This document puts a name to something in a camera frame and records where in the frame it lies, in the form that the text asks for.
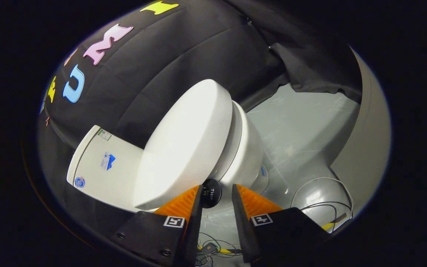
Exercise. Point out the white ceramic toilet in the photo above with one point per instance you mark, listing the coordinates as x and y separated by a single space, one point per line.
124 185

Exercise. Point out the black backdrop cloth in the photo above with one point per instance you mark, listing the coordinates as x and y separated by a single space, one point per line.
184 52

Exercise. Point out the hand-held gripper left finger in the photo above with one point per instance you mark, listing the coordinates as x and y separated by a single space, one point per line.
195 230

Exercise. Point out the white toilet lid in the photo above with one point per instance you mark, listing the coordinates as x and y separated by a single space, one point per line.
187 144

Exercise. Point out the white toilet tank cover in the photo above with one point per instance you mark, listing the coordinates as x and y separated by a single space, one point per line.
82 150

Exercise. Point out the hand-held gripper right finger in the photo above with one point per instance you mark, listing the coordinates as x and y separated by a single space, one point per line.
241 230

